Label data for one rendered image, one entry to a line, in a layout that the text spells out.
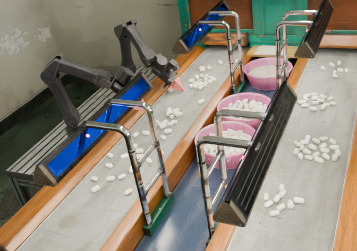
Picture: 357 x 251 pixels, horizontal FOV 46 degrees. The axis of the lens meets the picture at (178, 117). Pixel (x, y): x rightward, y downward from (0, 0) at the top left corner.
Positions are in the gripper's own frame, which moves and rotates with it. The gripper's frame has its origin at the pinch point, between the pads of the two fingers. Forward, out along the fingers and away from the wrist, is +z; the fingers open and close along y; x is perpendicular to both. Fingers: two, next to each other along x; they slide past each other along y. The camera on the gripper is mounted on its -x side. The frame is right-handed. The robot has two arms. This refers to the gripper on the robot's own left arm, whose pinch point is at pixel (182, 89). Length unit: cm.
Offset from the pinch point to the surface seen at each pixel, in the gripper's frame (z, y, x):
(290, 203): 55, -72, -46
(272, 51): 26, 52, -25
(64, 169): -9, -107, -32
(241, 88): 24.6, 16.1, -13.4
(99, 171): -4, -72, 6
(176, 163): 19, -62, -16
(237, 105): 26.5, -7.7, -19.5
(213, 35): -7, 58, -5
